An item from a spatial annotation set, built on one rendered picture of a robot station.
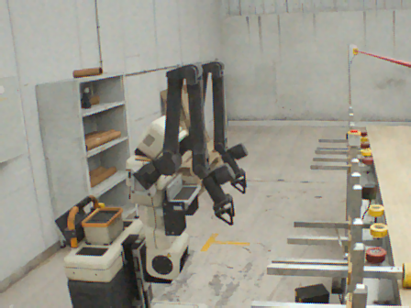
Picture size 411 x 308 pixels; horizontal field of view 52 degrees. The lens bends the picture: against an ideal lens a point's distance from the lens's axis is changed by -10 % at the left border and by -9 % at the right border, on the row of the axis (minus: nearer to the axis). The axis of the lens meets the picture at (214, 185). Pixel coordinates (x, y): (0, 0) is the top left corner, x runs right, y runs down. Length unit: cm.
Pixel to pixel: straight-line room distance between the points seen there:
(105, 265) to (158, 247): 26
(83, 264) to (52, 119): 215
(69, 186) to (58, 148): 36
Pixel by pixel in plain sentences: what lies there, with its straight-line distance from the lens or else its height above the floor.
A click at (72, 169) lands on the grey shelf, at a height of 78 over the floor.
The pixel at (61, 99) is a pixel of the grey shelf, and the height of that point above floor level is 140.
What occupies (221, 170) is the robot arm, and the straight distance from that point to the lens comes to 180.
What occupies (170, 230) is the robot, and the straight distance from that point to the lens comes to 205.
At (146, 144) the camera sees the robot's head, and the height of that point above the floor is 129.
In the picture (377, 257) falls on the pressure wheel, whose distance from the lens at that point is 177.
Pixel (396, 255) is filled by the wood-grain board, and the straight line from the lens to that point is 179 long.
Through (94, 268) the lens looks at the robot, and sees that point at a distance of 211.
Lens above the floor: 167
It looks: 17 degrees down
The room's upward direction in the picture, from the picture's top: 4 degrees counter-clockwise
